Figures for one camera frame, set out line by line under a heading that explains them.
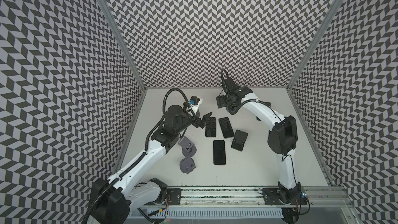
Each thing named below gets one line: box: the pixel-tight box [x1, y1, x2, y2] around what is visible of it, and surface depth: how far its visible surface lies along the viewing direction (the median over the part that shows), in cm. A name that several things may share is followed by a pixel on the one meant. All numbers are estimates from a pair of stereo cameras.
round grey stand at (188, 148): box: [178, 135, 197, 158], surface depth 84 cm
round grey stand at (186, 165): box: [179, 156, 197, 175], surface depth 80 cm
